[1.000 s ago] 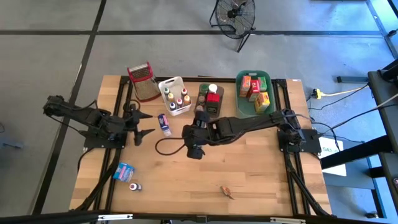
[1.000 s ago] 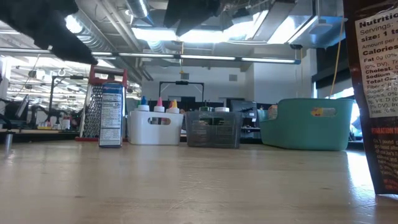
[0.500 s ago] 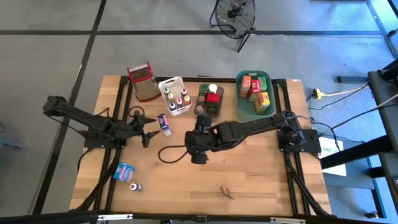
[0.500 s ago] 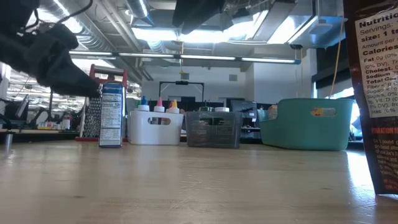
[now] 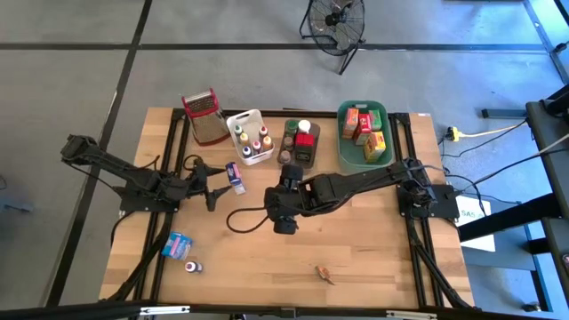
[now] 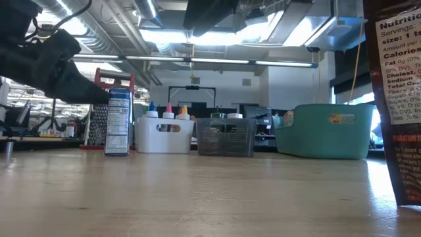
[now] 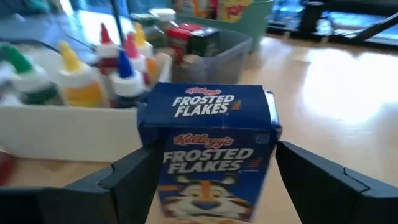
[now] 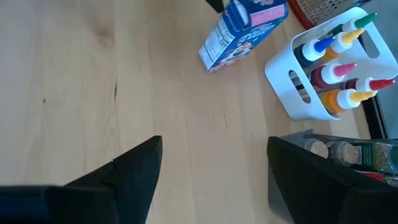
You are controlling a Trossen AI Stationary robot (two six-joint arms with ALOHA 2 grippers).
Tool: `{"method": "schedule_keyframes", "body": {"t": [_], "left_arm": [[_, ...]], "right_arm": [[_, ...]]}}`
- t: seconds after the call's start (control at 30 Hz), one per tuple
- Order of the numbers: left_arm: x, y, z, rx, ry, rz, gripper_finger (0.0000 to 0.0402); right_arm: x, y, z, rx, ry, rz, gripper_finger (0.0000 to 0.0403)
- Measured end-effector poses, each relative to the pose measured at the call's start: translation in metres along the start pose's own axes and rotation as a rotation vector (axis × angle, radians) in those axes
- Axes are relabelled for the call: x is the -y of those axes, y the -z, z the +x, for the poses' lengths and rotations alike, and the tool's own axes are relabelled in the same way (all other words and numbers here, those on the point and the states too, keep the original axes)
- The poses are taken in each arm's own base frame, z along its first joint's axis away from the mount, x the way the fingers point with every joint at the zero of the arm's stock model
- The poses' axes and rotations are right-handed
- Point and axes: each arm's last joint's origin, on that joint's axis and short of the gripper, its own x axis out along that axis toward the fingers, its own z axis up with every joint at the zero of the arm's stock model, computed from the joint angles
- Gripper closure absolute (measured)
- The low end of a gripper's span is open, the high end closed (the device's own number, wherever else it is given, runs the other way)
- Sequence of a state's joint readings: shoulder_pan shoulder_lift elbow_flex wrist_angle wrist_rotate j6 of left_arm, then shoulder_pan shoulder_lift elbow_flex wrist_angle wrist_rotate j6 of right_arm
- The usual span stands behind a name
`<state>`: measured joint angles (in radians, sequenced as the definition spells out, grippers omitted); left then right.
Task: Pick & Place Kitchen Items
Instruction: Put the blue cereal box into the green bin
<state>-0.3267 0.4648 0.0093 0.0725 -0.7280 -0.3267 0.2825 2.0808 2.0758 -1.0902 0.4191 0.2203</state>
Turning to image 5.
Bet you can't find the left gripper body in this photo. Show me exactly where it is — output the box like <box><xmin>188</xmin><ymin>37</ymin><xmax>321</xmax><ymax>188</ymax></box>
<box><xmin>190</xmin><ymin>157</ymin><xmax>218</xmax><ymax>212</ymax></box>

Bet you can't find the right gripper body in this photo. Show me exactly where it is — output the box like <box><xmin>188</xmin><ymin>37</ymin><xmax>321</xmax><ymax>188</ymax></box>
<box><xmin>265</xmin><ymin>164</ymin><xmax>312</xmax><ymax>236</ymax></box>

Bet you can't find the dark blue Frosted cereal box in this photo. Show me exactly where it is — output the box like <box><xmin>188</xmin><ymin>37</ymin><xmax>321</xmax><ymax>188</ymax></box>
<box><xmin>224</xmin><ymin>161</ymin><xmax>247</xmax><ymax>196</ymax></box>

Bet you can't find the red-lid paprika tin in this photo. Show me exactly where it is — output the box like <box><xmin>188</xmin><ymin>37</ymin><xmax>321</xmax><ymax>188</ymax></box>
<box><xmin>294</xmin><ymin>132</ymin><xmax>316</xmax><ymax>149</ymax></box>

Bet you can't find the blue and pink cereal box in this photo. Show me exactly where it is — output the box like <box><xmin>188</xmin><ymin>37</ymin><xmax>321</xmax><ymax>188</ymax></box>
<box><xmin>160</xmin><ymin>231</ymin><xmax>195</xmax><ymax>260</ymax></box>

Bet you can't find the brown pouch with nutrition label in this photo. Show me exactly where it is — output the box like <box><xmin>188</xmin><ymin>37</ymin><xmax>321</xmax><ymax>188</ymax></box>
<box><xmin>314</xmin><ymin>265</ymin><xmax>337</xmax><ymax>286</ymax></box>

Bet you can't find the yellow Corn Pops cereal box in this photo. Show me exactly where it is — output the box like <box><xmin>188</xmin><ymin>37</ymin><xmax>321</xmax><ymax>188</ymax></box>
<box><xmin>363</xmin><ymin>131</ymin><xmax>387</xmax><ymax>163</ymax></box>

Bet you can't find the red cereal box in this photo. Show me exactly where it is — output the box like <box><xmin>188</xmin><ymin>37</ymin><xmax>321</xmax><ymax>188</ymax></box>
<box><xmin>354</xmin><ymin>113</ymin><xmax>373</xmax><ymax>147</ymax></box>

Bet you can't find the red storage bin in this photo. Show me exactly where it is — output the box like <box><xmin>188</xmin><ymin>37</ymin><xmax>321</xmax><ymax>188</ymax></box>
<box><xmin>180</xmin><ymin>87</ymin><xmax>231</xmax><ymax>147</ymax></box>

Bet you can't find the white plastic bin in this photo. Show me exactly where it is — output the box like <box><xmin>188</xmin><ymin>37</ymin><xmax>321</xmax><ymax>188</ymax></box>
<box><xmin>226</xmin><ymin>108</ymin><xmax>276</xmax><ymax>166</ymax></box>

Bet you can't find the smoky grey plastic bin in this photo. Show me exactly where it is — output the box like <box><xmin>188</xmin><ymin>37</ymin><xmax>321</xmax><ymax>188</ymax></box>
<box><xmin>276</xmin><ymin>118</ymin><xmax>321</xmax><ymax>170</ymax></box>

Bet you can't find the teal plastic bin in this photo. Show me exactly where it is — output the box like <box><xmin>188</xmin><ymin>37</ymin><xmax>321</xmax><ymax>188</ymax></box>
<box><xmin>336</xmin><ymin>100</ymin><xmax>395</xmax><ymax>175</ymax></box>

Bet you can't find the orange cereal box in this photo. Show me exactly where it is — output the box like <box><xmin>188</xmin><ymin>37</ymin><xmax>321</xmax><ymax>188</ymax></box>
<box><xmin>341</xmin><ymin>106</ymin><xmax>361</xmax><ymax>140</ymax></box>

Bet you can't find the black floor fan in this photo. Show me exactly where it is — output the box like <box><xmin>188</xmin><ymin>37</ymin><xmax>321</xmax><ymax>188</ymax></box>
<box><xmin>298</xmin><ymin>0</ymin><xmax>367</xmax><ymax>76</ymax></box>

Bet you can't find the white sign panel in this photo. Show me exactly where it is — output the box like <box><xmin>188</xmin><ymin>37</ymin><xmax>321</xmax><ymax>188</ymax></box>
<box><xmin>455</xmin><ymin>195</ymin><xmax>497</xmax><ymax>253</ymax></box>

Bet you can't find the dark metal floor bar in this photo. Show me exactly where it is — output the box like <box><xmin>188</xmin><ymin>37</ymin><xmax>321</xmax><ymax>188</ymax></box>
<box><xmin>482</xmin><ymin>108</ymin><xmax>528</xmax><ymax>119</ymax></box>

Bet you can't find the black side desk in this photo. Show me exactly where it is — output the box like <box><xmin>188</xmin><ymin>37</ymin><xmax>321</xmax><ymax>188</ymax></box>
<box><xmin>457</xmin><ymin>84</ymin><xmax>569</xmax><ymax>312</ymax></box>

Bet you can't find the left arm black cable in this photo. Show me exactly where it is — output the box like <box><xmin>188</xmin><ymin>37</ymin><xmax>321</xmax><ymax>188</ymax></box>
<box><xmin>180</xmin><ymin>154</ymin><xmax>202</xmax><ymax>172</ymax></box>

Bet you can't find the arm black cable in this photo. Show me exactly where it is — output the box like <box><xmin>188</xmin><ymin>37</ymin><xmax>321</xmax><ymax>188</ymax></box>
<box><xmin>180</xmin><ymin>154</ymin><xmax>202</xmax><ymax>172</ymax></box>
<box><xmin>225</xmin><ymin>206</ymin><xmax>273</xmax><ymax>235</ymax></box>

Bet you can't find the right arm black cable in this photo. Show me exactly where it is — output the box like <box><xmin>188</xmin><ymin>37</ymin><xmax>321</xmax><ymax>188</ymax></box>
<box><xmin>225</xmin><ymin>206</ymin><xmax>273</xmax><ymax>235</ymax></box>

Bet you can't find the black aluminium rig frame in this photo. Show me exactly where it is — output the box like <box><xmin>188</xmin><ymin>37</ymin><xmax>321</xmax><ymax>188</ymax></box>
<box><xmin>100</xmin><ymin>108</ymin><xmax>477</xmax><ymax>320</ymax></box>

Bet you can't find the yellow extension cord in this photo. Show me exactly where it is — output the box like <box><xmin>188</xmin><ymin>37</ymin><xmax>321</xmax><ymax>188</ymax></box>
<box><xmin>446</xmin><ymin>120</ymin><xmax>530</xmax><ymax>143</ymax></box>

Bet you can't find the black floor cable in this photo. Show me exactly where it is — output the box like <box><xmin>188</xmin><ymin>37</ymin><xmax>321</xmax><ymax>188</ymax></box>
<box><xmin>448</xmin><ymin>148</ymin><xmax>569</xmax><ymax>193</ymax></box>

